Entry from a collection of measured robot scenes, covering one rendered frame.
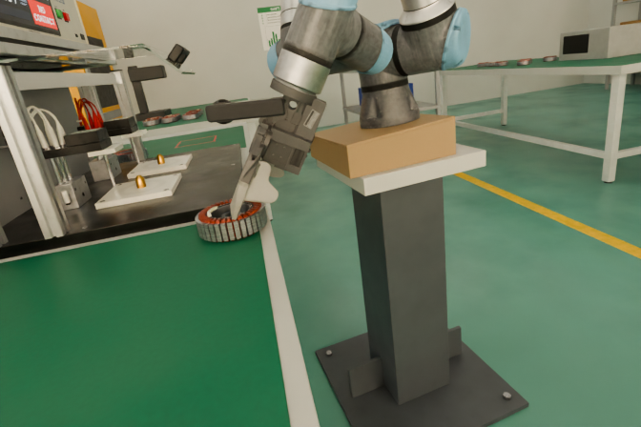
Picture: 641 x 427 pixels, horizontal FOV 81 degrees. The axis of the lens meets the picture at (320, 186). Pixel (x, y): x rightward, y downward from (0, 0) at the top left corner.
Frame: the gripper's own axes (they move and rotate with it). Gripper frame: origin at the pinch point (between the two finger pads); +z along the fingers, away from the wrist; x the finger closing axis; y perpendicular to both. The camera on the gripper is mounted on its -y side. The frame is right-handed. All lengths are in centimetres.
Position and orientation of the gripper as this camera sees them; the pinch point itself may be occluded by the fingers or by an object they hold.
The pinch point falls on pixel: (237, 200)
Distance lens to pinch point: 62.3
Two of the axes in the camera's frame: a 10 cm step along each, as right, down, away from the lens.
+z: -3.8, 8.8, 2.8
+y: 9.2, 3.6, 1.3
